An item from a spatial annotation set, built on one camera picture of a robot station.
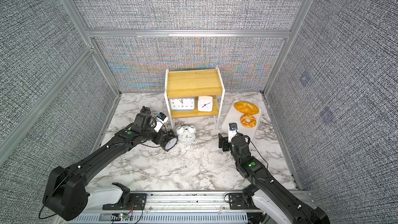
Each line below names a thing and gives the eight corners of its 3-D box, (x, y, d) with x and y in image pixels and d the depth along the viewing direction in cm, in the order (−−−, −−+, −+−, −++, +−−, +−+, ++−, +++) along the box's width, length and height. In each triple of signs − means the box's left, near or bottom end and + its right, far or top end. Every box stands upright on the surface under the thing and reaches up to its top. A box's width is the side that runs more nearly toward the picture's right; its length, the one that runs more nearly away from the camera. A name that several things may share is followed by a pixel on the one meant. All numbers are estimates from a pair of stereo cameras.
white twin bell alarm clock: (178, 143, 95) (176, 132, 85) (179, 135, 98) (176, 125, 89) (196, 143, 95) (195, 132, 85) (196, 135, 98) (195, 125, 89)
